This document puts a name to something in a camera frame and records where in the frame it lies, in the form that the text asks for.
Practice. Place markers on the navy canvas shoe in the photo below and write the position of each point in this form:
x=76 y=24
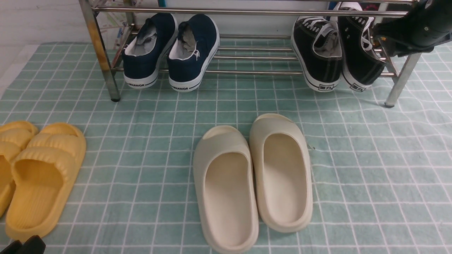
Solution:
x=142 y=57
x=197 y=42

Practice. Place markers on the cream slide slipper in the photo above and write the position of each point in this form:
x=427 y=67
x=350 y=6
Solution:
x=223 y=179
x=282 y=168

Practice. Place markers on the metal shoe rack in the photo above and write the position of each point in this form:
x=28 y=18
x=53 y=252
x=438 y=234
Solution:
x=109 y=68

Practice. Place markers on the black canvas sneaker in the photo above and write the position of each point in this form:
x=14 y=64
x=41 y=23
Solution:
x=362 y=66
x=317 y=46

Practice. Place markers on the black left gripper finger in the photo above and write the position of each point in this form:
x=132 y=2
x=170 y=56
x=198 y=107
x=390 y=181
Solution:
x=12 y=248

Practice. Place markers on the right navy canvas shoe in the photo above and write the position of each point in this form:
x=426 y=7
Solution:
x=197 y=42

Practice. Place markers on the right yellow slide slipper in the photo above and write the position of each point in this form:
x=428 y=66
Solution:
x=44 y=173

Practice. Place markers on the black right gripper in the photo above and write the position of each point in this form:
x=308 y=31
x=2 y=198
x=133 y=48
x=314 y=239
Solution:
x=425 y=26

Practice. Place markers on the yellow slide slipper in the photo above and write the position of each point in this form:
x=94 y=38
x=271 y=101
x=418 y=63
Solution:
x=44 y=173
x=14 y=137

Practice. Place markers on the left cream slide slipper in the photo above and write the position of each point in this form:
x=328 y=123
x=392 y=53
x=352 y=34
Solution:
x=223 y=179

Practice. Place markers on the right cream slide slipper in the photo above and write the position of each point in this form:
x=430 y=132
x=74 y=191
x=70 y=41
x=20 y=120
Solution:
x=282 y=168

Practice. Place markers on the green checkered cloth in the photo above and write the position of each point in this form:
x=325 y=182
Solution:
x=381 y=176

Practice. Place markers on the left navy canvas shoe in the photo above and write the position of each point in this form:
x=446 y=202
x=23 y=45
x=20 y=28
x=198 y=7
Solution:
x=142 y=57

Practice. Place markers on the left yellow slide slipper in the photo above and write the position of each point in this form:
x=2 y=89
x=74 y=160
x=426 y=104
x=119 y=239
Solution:
x=14 y=137

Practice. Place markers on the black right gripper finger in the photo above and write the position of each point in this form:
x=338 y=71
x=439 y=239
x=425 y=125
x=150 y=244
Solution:
x=34 y=245

